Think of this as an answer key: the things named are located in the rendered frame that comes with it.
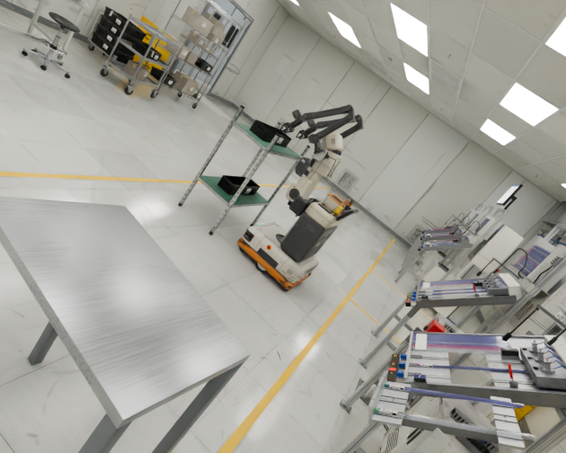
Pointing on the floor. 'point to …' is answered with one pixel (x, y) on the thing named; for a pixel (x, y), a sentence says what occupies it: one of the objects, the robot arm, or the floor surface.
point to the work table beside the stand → (116, 310)
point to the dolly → (112, 27)
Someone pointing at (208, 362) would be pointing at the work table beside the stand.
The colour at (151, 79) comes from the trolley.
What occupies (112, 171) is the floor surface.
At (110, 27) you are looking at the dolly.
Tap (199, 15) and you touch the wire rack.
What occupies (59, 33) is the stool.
